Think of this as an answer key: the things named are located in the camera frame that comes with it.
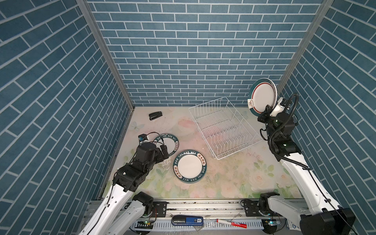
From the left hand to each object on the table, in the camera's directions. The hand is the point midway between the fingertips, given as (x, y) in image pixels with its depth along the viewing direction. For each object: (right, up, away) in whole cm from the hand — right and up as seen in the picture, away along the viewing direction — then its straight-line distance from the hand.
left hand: (161, 149), depth 74 cm
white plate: (0, +1, +22) cm, 22 cm away
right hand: (+52, +23, -3) cm, 57 cm away
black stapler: (-14, +19, +38) cm, 44 cm away
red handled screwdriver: (+36, -35, -5) cm, 51 cm away
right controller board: (+54, -38, -2) cm, 66 cm away
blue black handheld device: (+13, -31, -7) cm, 35 cm away
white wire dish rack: (+38, +8, +30) cm, 49 cm away
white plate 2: (+14, -12, +11) cm, 22 cm away
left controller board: (-8, -38, -2) cm, 38 cm away
